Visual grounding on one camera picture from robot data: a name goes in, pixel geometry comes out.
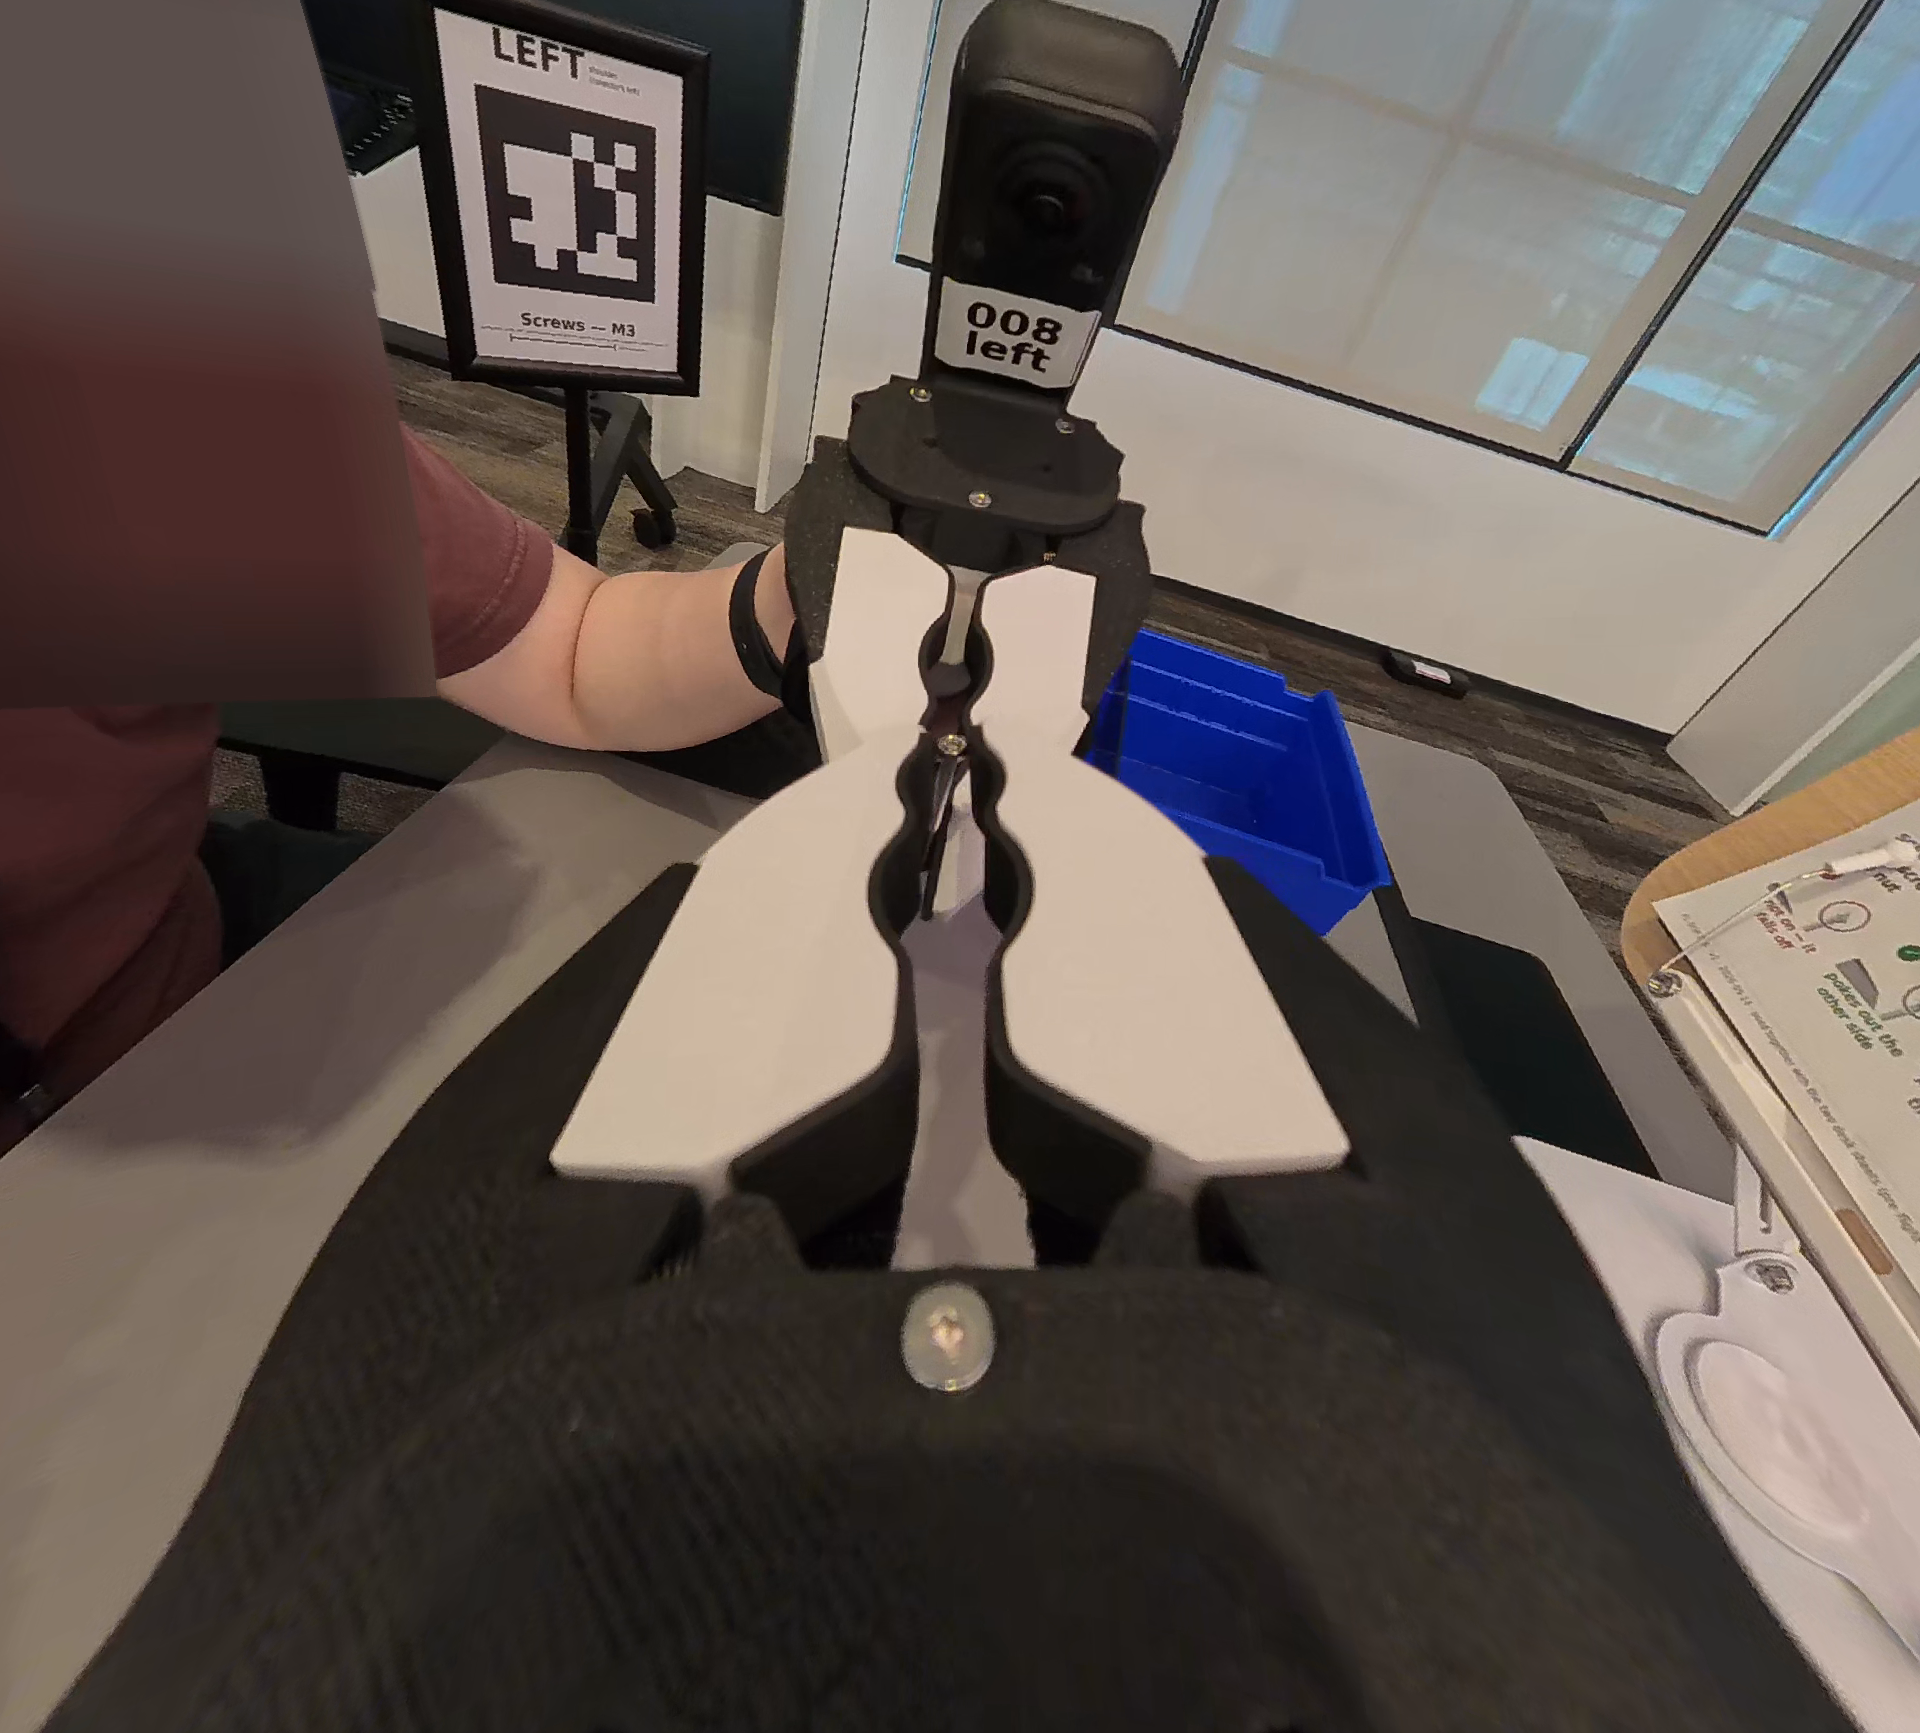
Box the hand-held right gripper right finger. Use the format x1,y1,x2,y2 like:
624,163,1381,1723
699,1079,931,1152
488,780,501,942
960,717,1352,1271

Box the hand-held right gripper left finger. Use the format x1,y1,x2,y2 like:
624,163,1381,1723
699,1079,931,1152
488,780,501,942
547,729,944,1271

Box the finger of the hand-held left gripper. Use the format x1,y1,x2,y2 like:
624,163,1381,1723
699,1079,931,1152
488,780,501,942
805,524,961,775
971,567,1098,757

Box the silver bolt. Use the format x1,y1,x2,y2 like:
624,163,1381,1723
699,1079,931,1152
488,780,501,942
917,731,971,925

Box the blue divided plastic bin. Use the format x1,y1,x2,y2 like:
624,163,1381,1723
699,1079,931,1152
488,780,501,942
1081,631,1393,937

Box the person's left forearm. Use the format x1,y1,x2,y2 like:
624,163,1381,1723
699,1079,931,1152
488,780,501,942
433,532,793,753

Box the black wrist band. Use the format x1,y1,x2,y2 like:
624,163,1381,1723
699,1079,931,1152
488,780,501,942
729,549,793,702

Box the black wrist rest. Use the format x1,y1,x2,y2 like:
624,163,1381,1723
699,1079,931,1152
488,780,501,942
659,712,823,800

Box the black sign stand legs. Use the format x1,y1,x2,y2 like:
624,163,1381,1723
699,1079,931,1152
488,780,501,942
558,382,679,565

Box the large window with blinds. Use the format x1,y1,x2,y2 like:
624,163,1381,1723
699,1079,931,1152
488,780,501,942
895,0,1920,535

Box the black office chair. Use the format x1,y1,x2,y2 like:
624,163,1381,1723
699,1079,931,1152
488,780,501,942
210,698,497,835

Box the framed fiducial marker sign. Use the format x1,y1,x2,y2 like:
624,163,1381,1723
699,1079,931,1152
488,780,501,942
391,0,710,397

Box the instruction sheet on stand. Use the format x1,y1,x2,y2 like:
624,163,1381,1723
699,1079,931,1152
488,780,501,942
1619,735,1920,1314

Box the white stand base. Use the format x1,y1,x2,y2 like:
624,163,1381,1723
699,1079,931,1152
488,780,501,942
1513,1133,1920,1733

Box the person's maroon shirt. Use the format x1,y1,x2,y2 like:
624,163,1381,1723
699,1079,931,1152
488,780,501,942
0,429,558,1150

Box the printed instruction sheet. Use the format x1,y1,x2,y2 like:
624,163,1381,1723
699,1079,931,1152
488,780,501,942
1649,802,1920,1285

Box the black laptop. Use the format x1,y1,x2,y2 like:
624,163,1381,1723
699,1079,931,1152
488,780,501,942
321,68,421,175

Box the wire page holder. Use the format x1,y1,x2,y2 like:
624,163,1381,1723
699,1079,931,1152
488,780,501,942
1646,837,1920,1001

